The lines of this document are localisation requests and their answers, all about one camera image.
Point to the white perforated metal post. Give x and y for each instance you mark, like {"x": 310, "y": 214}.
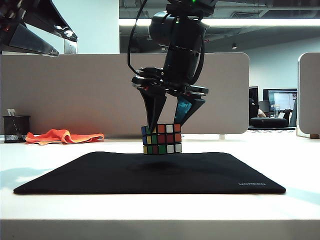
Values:
{"x": 70, "y": 47}

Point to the seated person in white shirt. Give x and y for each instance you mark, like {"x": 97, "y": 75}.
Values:
{"x": 261, "y": 113}

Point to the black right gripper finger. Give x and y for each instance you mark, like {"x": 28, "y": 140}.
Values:
{"x": 188, "y": 110}
{"x": 153, "y": 107}

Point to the narrow grey desk divider panel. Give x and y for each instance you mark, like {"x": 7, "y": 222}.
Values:
{"x": 310, "y": 92}

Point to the orange cloth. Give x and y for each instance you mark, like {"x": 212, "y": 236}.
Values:
{"x": 65, "y": 137}

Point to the computer monitor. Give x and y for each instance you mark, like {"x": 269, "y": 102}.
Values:
{"x": 282, "y": 100}

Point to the black mesh pen holder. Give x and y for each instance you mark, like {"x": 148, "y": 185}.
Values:
{"x": 15, "y": 128}

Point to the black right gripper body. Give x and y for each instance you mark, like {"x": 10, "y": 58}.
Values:
{"x": 150, "y": 80}

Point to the black mouse pad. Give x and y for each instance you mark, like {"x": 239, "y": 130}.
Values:
{"x": 150, "y": 175}

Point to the multicolour Rubik's cube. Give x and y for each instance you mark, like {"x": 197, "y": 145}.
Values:
{"x": 162, "y": 138}

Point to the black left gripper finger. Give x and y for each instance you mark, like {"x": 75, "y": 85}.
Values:
{"x": 53, "y": 22}
{"x": 32, "y": 42}

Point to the clear water bottle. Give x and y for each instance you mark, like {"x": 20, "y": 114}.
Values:
{"x": 276, "y": 111}

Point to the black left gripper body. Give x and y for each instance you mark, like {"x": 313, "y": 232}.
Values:
{"x": 11, "y": 13}

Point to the long ceiling light strip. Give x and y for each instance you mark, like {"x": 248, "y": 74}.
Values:
{"x": 250, "y": 22}

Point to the wide grey desk divider panel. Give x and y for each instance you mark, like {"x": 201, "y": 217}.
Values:
{"x": 75, "y": 95}

